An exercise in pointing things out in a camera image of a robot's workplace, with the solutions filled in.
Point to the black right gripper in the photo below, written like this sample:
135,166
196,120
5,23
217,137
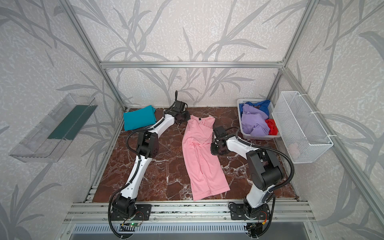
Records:
216,148

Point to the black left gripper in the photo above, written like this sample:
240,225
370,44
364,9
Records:
182,117

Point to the pink t-shirt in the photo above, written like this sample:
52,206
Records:
204,169

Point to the purple t-shirt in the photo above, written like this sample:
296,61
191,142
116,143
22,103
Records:
253,122

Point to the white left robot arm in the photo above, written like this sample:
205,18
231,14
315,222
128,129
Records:
122,202

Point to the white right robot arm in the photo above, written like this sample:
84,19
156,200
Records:
265,173

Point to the folded teal t-shirt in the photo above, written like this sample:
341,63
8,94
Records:
140,118

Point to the red t-shirt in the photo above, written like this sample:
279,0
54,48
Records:
272,126

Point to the blue t-shirt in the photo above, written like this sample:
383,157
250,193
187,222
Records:
263,106

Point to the white wire mesh basket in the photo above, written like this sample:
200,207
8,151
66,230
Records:
304,136

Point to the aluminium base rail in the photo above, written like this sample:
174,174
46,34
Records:
182,217

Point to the clear acrylic wall shelf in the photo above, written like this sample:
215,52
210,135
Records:
48,141

